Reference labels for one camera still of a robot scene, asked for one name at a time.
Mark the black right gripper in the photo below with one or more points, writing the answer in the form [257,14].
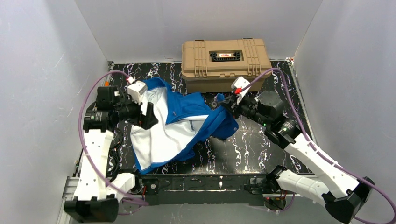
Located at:
[231,102]

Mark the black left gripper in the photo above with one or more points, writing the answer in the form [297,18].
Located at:
[144,114]

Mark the blue zip jacket white lining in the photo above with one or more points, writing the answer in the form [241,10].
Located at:
[183,121]

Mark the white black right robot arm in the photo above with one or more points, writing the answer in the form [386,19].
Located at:
[341,194]

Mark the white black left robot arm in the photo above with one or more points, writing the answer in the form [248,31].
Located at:
[97,196]

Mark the tan plastic toolbox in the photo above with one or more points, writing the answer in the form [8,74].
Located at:
[212,66]

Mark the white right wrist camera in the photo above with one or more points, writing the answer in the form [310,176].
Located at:
[240,88]

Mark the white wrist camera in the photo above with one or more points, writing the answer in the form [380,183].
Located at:
[240,88]
[136,91]

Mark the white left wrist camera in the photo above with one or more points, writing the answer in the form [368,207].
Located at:
[136,91]

